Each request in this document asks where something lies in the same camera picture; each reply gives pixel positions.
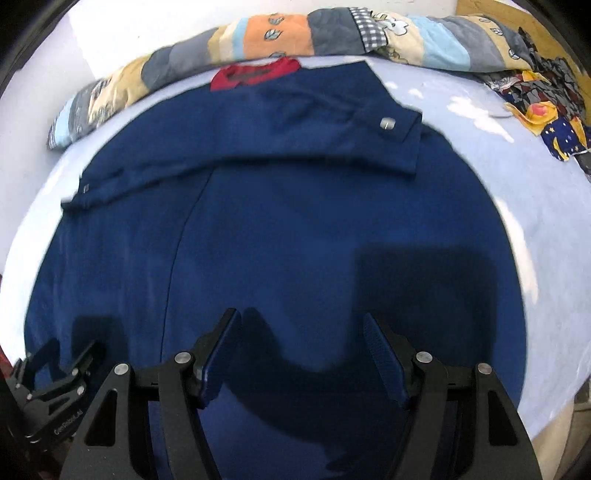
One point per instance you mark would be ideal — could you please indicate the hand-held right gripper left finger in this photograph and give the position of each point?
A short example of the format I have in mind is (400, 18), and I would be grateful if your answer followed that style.
(217, 355)

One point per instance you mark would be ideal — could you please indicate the dark colourful printed cloth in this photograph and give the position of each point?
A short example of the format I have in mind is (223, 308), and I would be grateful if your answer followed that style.
(554, 134)

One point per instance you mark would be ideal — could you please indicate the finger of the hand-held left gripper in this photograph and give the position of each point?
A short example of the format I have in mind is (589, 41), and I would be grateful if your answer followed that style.
(34, 367)
(87, 364)

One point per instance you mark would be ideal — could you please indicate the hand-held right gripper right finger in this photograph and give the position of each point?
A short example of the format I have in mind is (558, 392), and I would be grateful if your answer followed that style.
(385, 360)

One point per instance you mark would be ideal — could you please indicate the patchwork quilt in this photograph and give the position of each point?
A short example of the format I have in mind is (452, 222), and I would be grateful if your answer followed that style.
(277, 34)

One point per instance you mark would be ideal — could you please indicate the navy jacket with red collar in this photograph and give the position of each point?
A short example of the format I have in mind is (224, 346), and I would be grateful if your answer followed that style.
(300, 207)

